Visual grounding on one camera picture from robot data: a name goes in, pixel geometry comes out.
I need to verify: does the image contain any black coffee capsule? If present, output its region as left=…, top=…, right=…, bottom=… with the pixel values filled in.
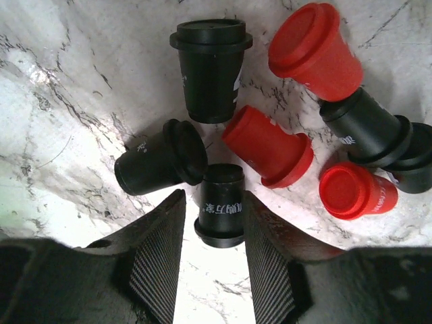
left=319, top=87, right=413, bottom=167
left=169, top=18, right=253, bottom=124
left=383, top=122, right=431, bottom=194
left=114, top=119, right=208, bottom=196
left=194, top=163, right=245, bottom=248

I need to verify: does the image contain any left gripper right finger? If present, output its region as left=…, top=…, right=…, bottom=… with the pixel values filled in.
left=243, top=191, right=431, bottom=323

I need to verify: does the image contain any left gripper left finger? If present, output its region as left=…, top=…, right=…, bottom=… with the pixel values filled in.
left=1, top=190, right=186, bottom=323

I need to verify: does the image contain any red coffee capsule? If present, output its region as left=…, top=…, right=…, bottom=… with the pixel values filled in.
left=222, top=105, right=314, bottom=189
left=319, top=161, right=398, bottom=221
left=268, top=3, right=363, bottom=102

